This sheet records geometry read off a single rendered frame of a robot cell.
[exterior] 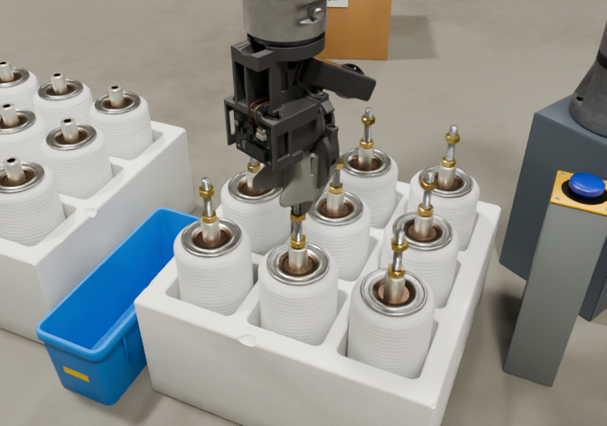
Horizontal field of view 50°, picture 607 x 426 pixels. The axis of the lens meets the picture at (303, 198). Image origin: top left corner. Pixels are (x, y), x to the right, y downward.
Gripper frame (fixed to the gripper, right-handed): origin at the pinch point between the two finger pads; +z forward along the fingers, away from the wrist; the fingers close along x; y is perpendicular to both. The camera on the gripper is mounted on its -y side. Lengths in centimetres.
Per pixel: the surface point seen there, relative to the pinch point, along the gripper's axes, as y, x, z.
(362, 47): -89, -67, 31
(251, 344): 8.8, 0.0, 16.9
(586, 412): -25, 30, 35
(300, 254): 1.4, 0.9, 6.8
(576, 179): -27.2, 18.7, 1.5
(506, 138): -81, -17, 35
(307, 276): 1.8, 2.5, 9.0
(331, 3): -83, -74, 19
